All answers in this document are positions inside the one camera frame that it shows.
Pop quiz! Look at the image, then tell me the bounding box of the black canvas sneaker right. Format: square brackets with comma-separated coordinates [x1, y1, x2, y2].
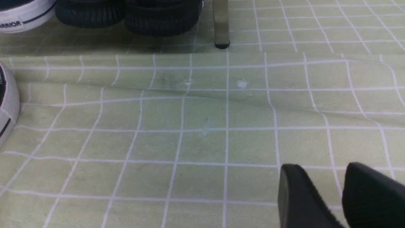
[0, 63, 20, 147]

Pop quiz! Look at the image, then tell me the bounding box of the green checkered tablecloth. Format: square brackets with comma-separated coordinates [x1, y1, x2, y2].
[1, 0, 405, 228]

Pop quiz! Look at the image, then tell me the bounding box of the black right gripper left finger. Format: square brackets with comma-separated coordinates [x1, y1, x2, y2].
[278, 164, 343, 228]

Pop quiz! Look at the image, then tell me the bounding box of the silver metal shoe rack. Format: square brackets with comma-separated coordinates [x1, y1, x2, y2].
[212, 0, 230, 49]

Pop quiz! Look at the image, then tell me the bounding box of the navy slip-on shoe right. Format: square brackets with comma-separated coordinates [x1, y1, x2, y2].
[0, 0, 57, 34]

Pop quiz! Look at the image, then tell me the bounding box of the black mesh sneaker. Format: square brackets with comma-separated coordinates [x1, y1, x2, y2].
[124, 0, 204, 37]
[55, 0, 125, 29]

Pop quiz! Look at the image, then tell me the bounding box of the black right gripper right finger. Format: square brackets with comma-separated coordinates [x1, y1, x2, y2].
[342, 162, 405, 228]

